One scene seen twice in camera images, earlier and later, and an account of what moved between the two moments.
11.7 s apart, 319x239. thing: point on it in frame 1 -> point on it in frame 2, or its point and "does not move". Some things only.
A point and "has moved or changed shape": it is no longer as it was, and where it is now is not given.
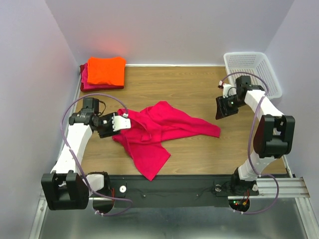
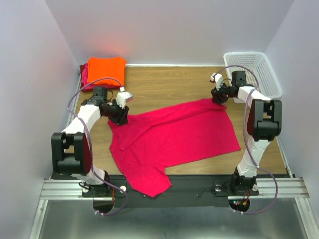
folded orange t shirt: (106, 69) does not move
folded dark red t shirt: (93, 89) does not move
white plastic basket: (256, 65) does not move
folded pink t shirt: (86, 85) does not move
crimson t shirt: (150, 125) has moved or changed shape
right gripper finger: (220, 111) -> (219, 96)
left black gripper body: (105, 128) -> (112, 111)
